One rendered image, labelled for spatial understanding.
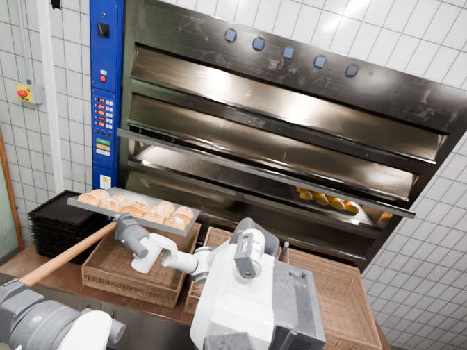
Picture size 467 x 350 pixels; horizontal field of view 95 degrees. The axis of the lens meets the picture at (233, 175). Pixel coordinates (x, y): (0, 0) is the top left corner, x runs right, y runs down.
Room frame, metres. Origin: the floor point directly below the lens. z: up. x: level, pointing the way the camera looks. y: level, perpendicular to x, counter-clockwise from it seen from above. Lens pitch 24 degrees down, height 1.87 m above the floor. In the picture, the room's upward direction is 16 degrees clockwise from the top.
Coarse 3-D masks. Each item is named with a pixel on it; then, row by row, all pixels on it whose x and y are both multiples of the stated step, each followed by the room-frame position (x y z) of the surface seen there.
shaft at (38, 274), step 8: (112, 224) 0.63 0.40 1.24; (96, 232) 0.55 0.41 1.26; (104, 232) 0.57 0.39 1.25; (88, 240) 0.50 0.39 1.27; (96, 240) 0.52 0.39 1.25; (72, 248) 0.44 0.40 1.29; (80, 248) 0.46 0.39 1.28; (56, 256) 0.40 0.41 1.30; (64, 256) 0.40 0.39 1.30; (72, 256) 0.42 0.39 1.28; (48, 264) 0.36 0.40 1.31; (56, 264) 0.37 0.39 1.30; (32, 272) 0.33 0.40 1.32; (40, 272) 0.33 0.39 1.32; (48, 272) 0.35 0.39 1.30; (24, 280) 0.30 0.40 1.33; (32, 280) 0.31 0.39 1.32; (40, 280) 0.33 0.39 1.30
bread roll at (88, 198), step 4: (80, 196) 0.77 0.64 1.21; (84, 196) 0.77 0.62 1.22; (88, 196) 0.77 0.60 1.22; (92, 196) 0.78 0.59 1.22; (96, 196) 0.79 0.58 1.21; (80, 200) 0.75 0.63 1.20; (84, 200) 0.75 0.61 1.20; (88, 200) 0.76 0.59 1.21; (92, 200) 0.76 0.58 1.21; (96, 200) 0.77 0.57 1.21; (92, 204) 0.76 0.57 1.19; (96, 204) 0.77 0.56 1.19
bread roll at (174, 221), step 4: (168, 220) 0.77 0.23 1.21; (172, 220) 0.77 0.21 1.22; (176, 220) 0.78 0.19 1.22; (180, 220) 0.78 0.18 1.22; (168, 224) 0.76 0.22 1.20; (172, 224) 0.76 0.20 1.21; (176, 224) 0.76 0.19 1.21; (180, 224) 0.77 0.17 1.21; (184, 224) 0.78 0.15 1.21; (180, 228) 0.76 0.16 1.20; (184, 228) 0.77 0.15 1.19
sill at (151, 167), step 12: (144, 168) 1.28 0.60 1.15; (156, 168) 1.28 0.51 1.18; (168, 168) 1.33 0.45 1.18; (180, 180) 1.28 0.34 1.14; (192, 180) 1.28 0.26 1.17; (204, 180) 1.31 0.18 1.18; (228, 192) 1.29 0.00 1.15; (240, 192) 1.29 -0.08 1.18; (252, 192) 1.33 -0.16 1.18; (276, 204) 1.29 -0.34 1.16; (288, 204) 1.31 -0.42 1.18; (312, 216) 1.30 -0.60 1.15; (324, 216) 1.30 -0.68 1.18; (336, 216) 1.34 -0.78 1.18; (360, 228) 1.31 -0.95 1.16; (372, 228) 1.32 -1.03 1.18
